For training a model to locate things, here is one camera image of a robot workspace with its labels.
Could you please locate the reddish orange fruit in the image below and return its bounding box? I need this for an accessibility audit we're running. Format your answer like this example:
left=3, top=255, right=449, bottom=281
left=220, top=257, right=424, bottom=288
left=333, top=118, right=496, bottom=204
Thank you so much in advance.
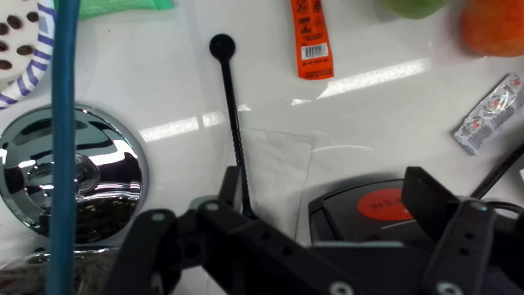
left=459, top=0, right=524, bottom=59

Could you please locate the black grinder cord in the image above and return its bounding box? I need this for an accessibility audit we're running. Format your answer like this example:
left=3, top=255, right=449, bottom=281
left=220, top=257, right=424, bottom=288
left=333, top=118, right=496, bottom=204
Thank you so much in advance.
left=470, top=139, right=524, bottom=201

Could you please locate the glass jar with coffee beans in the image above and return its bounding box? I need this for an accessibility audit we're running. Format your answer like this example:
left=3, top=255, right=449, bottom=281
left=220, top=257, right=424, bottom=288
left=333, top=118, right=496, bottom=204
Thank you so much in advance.
left=0, top=247, right=120, bottom=295

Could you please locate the orange stick packet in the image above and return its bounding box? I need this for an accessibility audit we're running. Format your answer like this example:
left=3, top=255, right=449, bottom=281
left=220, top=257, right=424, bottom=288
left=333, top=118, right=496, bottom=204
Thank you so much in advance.
left=288, top=0, right=336, bottom=81

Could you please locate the small white foil sachet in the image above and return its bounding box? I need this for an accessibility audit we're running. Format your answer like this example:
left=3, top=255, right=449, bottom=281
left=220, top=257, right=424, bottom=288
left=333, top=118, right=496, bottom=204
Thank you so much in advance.
left=450, top=72, right=524, bottom=157

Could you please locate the green crumpled packet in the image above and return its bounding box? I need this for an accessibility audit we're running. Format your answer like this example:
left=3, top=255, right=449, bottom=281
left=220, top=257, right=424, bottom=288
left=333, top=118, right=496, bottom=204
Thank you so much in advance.
left=77, top=0, right=177, bottom=21

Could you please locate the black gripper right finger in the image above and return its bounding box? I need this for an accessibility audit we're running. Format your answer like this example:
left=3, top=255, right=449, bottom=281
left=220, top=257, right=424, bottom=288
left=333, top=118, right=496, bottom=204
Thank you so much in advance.
left=401, top=163, right=524, bottom=295

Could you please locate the green apple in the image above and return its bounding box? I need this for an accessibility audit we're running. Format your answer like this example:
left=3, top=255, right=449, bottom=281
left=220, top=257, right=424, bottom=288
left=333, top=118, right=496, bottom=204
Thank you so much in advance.
left=380, top=0, right=450, bottom=21

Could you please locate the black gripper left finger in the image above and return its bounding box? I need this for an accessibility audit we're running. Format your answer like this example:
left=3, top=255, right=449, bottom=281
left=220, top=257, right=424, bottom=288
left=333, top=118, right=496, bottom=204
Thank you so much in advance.
left=103, top=163, right=362, bottom=295

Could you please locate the black coffee grinder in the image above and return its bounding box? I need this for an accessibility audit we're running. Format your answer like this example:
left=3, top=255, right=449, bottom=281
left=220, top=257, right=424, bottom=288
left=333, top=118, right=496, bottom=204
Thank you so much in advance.
left=306, top=177, right=524, bottom=258

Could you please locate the black ladle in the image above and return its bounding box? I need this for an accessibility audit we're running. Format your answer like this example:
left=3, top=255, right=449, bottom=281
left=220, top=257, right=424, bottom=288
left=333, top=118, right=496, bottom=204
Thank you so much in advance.
left=208, top=32, right=259, bottom=221

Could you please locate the blue patterned paper bowl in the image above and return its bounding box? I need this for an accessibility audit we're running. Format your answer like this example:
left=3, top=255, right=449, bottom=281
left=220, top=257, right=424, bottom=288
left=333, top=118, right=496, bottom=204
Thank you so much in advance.
left=0, top=0, right=57, bottom=109

